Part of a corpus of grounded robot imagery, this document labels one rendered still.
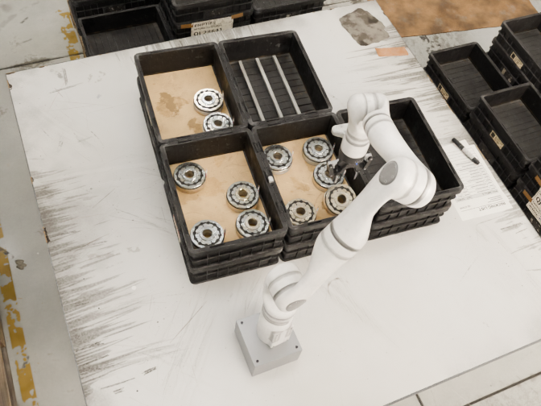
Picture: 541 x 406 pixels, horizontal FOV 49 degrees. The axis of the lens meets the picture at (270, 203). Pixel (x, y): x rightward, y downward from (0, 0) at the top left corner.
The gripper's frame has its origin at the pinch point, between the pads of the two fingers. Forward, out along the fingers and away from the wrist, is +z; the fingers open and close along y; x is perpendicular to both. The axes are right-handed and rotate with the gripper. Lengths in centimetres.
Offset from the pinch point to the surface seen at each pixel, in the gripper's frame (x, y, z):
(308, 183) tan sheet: 10.7, -5.0, 17.9
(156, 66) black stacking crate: 68, -44, 13
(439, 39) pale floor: 143, 137, 103
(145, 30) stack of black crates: 152, -38, 72
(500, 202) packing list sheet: -5, 66, 32
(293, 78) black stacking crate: 56, 4, 18
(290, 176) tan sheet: 14.5, -10.2, 17.8
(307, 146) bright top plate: 23.2, -1.5, 14.9
